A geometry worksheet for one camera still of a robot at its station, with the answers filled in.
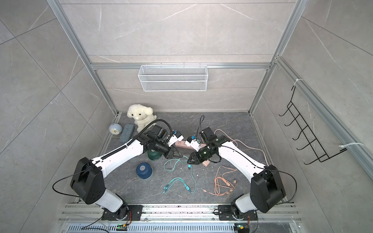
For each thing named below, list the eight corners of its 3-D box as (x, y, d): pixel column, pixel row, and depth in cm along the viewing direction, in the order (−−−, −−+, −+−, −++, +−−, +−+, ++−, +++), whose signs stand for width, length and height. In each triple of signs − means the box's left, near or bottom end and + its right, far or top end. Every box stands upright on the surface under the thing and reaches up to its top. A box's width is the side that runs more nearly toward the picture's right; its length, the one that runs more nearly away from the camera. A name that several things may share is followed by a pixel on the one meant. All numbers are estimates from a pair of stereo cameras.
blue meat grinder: (139, 182, 85) (134, 175, 77) (142, 169, 90) (137, 162, 82) (152, 182, 85) (148, 175, 77) (154, 169, 90) (150, 162, 82)
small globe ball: (112, 136, 107) (107, 129, 101) (115, 130, 111) (110, 123, 104) (122, 136, 107) (118, 129, 101) (125, 130, 111) (120, 123, 104)
